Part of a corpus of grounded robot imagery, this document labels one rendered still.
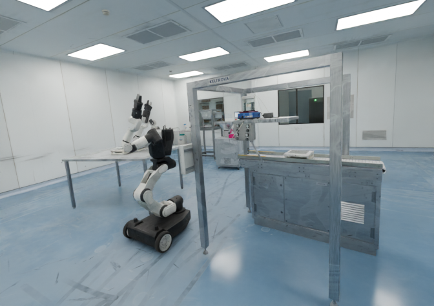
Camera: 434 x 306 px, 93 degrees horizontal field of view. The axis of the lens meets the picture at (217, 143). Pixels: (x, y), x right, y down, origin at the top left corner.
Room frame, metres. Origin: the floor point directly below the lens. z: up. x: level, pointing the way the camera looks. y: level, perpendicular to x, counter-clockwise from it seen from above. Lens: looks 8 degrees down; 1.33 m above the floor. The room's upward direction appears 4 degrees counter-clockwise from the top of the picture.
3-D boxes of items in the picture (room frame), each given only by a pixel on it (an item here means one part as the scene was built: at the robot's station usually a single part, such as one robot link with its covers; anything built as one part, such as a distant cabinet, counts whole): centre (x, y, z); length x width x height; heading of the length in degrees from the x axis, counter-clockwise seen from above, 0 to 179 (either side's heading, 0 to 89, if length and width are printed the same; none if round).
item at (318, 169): (2.10, -0.86, 0.76); 1.30 x 0.29 x 0.10; 55
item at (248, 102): (2.40, -0.39, 1.44); 0.15 x 0.15 x 0.19
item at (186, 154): (1.85, 0.27, 0.96); 0.17 x 0.06 x 0.26; 145
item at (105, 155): (3.47, 1.54, 0.80); 1.50 x 1.10 x 0.04; 73
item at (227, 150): (5.15, -0.34, 0.38); 0.63 x 0.57 x 0.76; 63
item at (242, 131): (2.33, -0.32, 1.13); 0.22 x 0.11 x 0.20; 55
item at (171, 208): (2.31, 0.67, 0.28); 0.21 x 0.20 x 0.13; 146
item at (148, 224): (2.29, 0.69, 0.19); 0.64 x 0.52 x 0.33; 146
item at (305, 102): (6.78, -2.77, 1.43); 1.38 x 0.01 x 1.16; 63
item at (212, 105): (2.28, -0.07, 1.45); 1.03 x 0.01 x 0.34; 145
